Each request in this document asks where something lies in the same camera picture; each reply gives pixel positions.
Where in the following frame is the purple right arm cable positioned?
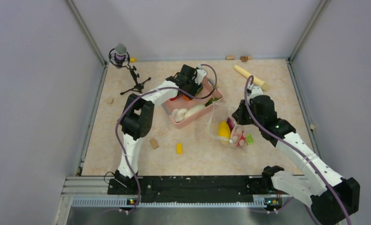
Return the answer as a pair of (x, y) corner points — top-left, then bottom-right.
(244, 75), (353, 225)

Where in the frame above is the green toy brick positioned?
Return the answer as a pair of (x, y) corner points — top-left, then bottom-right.
(245, 134), (254, 145)

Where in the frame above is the green orange mango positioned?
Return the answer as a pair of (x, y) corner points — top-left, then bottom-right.
(183, 84), (203, 101)

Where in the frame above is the yellow toy block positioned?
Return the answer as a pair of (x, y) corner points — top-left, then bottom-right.
(176, 143), (183, 154)

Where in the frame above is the purple onion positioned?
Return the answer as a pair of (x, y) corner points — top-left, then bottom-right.
(226, 117), (235, 131)

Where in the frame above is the white radish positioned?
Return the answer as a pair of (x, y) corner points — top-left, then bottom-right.
(184, 104), (206, 119)

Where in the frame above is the yellow mango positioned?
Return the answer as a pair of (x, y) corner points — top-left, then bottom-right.
(218, 121), (231, 139)

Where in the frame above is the brown piece at back wall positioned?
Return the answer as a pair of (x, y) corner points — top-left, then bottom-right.
(240, 55), (253, 62)

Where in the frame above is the cork at back wall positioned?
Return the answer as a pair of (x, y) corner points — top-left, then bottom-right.
(226, 55), (235, 60)

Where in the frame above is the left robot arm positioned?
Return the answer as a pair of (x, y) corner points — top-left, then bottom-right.
(114, 65), (207, 194)

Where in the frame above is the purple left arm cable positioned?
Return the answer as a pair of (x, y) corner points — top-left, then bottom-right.
(114, 63), (219, 215)

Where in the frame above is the light wooden block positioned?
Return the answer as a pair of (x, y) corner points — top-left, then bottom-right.
(106, 97), (114, 105)

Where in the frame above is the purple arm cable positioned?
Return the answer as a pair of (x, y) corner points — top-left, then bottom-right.
(244, 75), (353, 225)
(114, 63), (219, 215)

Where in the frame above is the pink plastic basket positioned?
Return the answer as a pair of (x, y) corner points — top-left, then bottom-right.
(162, 67), (223, 129)

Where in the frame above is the red apple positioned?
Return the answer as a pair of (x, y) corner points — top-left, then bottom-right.
(231, 128), (245, 147)

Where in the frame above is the brown wooden block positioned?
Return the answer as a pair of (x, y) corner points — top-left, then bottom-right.
(150, 138), (159, 149)

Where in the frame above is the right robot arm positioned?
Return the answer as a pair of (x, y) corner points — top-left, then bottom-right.
(232, 95), (360, 225)

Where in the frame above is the beige wooden rolling pin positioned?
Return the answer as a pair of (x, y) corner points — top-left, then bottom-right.
(234, 65), (270, 92)

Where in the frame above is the clear dotted zip top bag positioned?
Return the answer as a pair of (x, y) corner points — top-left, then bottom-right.
(207, 101), (247, 148)

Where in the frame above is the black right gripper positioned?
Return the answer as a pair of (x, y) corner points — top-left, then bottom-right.
(232, 99), (264, 128)

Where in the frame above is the microphone on black tripod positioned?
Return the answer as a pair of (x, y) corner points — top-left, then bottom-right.
(108, 43), (151, 95)

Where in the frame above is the green leafy vegetable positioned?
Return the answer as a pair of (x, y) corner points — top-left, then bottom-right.
(205, 97), (220, 107)

